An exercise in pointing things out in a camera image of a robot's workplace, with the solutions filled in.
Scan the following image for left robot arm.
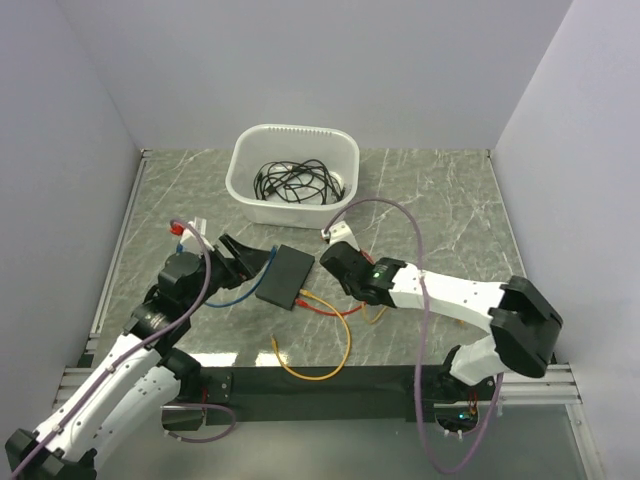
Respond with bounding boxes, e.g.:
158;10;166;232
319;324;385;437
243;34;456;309
5;234;275;479

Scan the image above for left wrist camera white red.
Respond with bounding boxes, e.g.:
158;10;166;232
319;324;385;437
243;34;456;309
170;217;213;253

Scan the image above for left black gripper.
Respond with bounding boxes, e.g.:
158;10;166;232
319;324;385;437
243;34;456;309
184;233;272;314

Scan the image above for black tangled cables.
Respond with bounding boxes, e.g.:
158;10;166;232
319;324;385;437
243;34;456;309
253;158;349;206

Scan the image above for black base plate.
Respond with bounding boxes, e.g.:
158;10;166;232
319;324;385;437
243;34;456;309
161;365;495;431

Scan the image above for white plastic tub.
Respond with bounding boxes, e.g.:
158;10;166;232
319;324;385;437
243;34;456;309
225;124;360;229

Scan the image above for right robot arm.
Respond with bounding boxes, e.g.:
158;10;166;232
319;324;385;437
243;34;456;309
320;241;563;399

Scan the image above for red ethernet cable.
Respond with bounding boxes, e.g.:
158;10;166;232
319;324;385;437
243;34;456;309
294;249;376;318

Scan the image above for aluminium rail frame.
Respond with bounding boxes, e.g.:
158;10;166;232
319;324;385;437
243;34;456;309
29;147;609;480

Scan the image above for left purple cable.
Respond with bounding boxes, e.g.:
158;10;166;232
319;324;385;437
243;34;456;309
9;217;237;480

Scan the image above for blue ethernet cable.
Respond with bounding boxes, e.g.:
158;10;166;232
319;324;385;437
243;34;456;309
175;242;279;308

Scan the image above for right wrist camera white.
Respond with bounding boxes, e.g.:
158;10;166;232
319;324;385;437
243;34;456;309
321;221;360;251

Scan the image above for black network switch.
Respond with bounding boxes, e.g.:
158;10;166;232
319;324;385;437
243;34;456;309
255;245;315;311

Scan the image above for yellow ethernet cable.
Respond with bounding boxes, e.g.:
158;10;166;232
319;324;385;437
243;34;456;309
269;289;353;382
359;302;466;328

